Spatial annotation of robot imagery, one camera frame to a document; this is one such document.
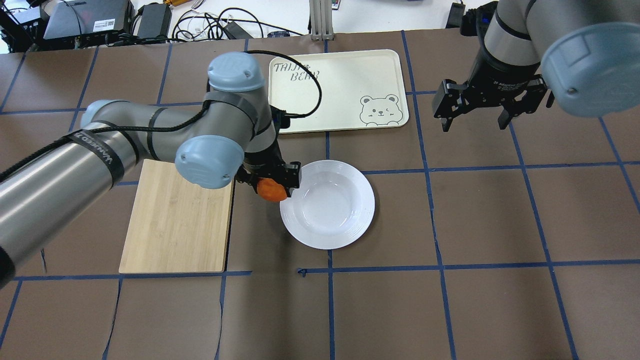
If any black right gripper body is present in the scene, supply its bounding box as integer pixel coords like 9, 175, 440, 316
432, 47, 549, 118

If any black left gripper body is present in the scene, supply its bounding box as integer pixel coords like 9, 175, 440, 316
238, 105, 286, 185

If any orange fruit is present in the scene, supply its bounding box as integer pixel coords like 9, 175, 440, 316
256, 178, 289, 203

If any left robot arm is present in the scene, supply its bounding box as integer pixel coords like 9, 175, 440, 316
0, 50, 310, 287

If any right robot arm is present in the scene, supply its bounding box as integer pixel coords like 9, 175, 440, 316
432, 0, 640, 132

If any cream bear tray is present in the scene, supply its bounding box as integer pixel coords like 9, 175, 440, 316
269, 48, 409, 133

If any white round plate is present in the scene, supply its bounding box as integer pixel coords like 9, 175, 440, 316
279, 159, 376, 250

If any bamboo cutting board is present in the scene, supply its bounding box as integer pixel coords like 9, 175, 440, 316
118, 159, 234, 275

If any black power brick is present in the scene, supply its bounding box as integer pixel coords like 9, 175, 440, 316
135, 3, 172, 44

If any black laptop computer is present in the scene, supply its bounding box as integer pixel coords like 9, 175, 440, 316
43, 0, 135, 41

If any aluminium frame post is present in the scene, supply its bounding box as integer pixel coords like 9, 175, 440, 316
309, 0, 335, 41

